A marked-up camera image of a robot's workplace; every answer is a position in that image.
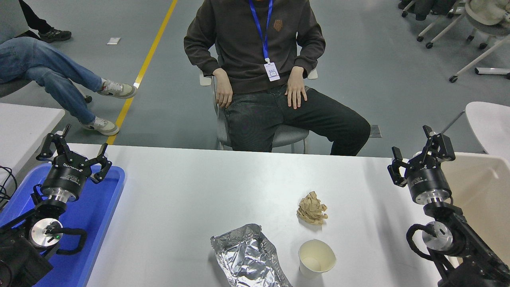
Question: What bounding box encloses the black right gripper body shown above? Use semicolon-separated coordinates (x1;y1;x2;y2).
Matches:
406;157;452;202

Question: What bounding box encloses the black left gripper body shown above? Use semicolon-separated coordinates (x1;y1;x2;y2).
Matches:
41;153;93;197

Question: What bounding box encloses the white paper cup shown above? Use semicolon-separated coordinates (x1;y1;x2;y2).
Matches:
298;239;337;279

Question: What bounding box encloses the foil tray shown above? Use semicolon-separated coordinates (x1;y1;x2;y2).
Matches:
210;224;293;287

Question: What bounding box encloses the person's left hand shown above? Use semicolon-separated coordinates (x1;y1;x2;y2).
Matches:
285;66;308;110

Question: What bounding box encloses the person's right hand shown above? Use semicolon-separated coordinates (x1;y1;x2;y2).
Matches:
212;68;233;109

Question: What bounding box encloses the white side table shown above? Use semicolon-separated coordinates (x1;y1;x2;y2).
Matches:
0;103;65;188

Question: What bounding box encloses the blue plastic tray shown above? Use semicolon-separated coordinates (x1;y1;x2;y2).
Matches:
0;163;126;287

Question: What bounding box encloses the large pale bin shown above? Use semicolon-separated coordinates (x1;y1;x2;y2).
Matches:
438;151;510;287

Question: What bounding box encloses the white rounded table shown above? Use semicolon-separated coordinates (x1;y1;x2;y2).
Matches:
465;101;510;160

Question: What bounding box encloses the person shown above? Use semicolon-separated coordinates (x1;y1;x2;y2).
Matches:
184;0;371;156
18;0;72;43
0;0;137;136

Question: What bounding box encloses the crumpled tan paper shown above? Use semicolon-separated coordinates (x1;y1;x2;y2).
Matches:
296;191;329;226

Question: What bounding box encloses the grey office chair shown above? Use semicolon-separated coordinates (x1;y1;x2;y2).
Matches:
199;68;319;154

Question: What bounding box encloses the chair with dark coat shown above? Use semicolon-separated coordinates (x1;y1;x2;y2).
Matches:
398;0;467;21

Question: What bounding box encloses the black cable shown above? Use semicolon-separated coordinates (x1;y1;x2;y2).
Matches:
0;165;18;210

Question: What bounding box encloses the white wheeled frame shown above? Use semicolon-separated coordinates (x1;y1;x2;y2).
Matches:
449;36;510;83

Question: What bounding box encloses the blue lanyard with badge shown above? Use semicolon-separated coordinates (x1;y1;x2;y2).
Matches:
249;0;281;82

